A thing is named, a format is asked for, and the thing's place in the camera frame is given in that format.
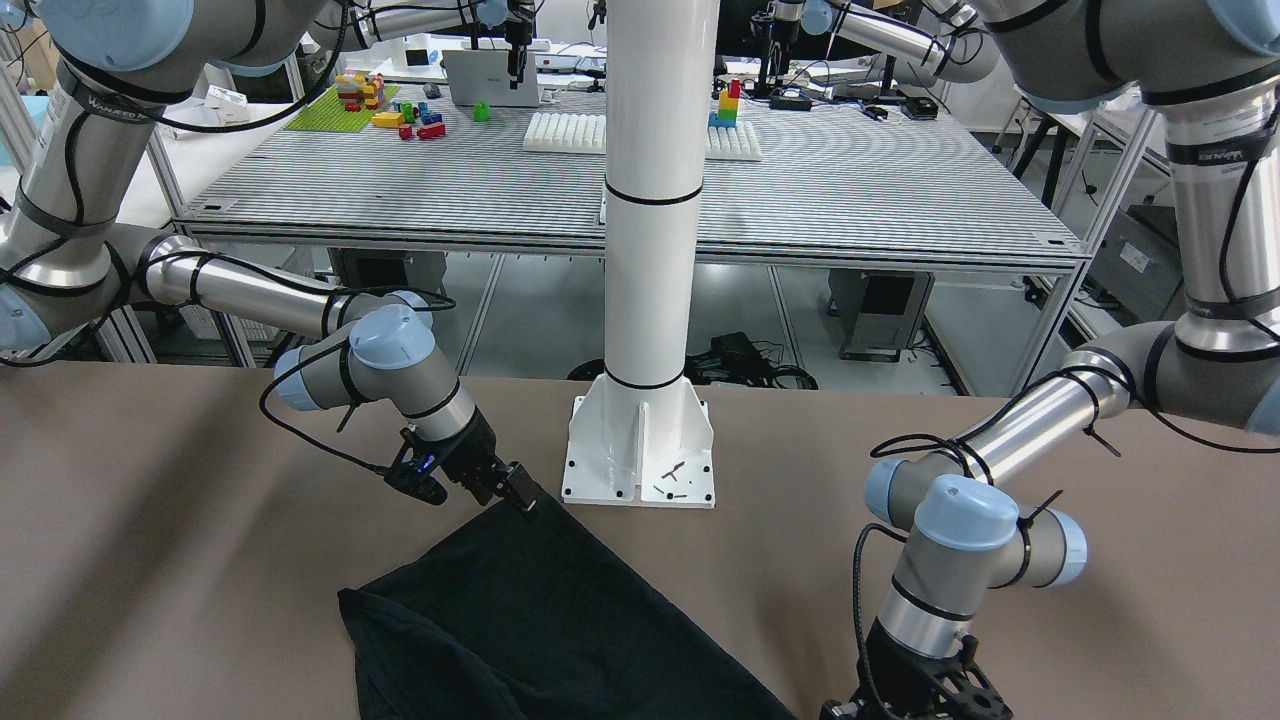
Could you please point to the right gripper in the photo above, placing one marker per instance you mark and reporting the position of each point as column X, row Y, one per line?
column 473, row 455

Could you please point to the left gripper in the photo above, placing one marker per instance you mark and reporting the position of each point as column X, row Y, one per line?
column 893, row 668

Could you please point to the black graphic t-shirt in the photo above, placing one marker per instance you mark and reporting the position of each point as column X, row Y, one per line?
column 534, row 618

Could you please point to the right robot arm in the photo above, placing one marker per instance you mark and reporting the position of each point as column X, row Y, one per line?
column 69, row 260

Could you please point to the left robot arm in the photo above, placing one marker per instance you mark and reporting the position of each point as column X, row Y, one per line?
column 1209, row 69

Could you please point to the white mounting column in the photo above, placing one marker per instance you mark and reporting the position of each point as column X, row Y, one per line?
column 641, row 436

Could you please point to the white peg tray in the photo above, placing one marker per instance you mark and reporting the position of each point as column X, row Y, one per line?
column 569, row 133

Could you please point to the green lego baseplate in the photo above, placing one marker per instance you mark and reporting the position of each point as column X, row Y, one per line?
column 347, row 107

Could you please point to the stacked colourful blocks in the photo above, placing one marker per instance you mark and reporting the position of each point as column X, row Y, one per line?
column 726, row 113

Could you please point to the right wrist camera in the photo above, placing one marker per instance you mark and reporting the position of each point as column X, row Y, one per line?
column 411, row 471

